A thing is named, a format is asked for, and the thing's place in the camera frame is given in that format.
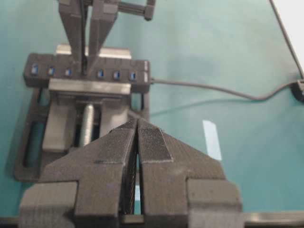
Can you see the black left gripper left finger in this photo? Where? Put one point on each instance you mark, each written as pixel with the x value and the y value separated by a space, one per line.
pixel 105 171

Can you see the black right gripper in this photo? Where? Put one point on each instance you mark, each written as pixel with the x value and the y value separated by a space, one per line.
pixel 102 21

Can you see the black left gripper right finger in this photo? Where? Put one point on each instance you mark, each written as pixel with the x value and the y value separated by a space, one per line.
pixel 165 164

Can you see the black multi-port USB hub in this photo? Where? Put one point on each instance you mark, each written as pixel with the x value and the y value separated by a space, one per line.
pixel 40 68

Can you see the silver vise lead screw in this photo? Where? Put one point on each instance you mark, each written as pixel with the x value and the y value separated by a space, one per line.
pixel 87 125

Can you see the blue tape strip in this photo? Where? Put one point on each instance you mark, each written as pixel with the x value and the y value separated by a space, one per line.
pixel 212 140

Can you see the black bench vise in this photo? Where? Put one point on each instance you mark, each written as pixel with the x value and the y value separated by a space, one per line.
pixel 53 124

